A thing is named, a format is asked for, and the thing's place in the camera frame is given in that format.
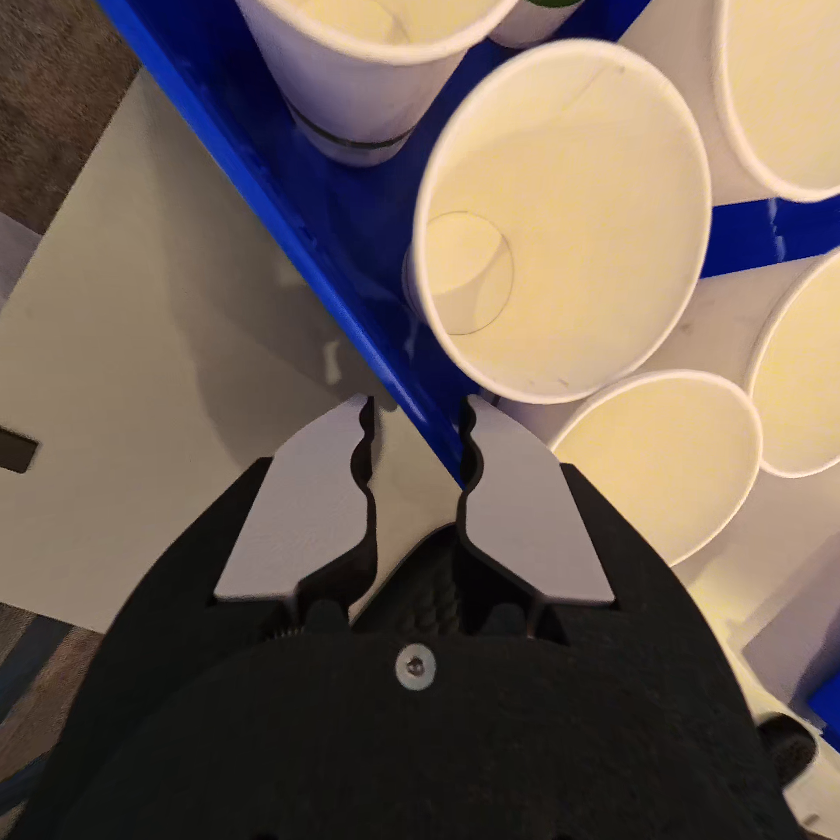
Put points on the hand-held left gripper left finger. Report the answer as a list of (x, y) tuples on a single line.
[(295, 532)]

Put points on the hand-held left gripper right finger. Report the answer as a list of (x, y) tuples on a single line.
[(538, 532)]

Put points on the white paper cup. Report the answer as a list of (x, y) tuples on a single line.
[(788, 79), (532, 24), (670, 460), (814, 381), (591, 197), (368, 66)]

